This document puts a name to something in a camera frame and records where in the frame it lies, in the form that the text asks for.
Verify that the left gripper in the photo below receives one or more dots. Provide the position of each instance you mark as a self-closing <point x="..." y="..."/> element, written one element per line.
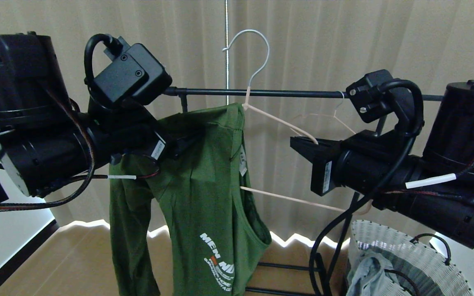
<point x="47" y="156"/>

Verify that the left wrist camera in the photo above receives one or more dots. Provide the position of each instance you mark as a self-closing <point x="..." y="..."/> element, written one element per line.
<point x="134" y="78"/>

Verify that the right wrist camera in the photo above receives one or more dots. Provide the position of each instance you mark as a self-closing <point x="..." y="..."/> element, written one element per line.
<point x="370" y="96"/>

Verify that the white laundry basket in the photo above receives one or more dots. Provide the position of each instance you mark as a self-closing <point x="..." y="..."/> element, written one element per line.
<point x="422" y="259"/>

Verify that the pale grey garment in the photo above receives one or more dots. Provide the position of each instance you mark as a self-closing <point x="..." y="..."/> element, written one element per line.
<point x="368" y="271"/>

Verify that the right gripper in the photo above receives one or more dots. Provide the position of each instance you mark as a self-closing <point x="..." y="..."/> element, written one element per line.
<point x="368" y="168"/>

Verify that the black clothes rack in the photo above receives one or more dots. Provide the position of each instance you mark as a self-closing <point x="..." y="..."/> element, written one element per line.
<point x="294" y="93"/>

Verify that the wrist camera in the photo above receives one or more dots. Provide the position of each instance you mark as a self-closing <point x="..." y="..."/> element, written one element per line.
<point x="134" y="78"/>
<point x="370" y="96"/>

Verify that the beige curtain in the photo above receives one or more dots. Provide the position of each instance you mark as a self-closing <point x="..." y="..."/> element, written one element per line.
<point x="344" y="41"/>

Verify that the green printed shirt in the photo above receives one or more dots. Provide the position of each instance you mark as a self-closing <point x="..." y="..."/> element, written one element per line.
<point x="204" y="185"/>

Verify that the pink clothes hanger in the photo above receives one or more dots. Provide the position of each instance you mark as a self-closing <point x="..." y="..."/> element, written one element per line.
<point x="257" y="70"/>
<point x="342" y="119"/>

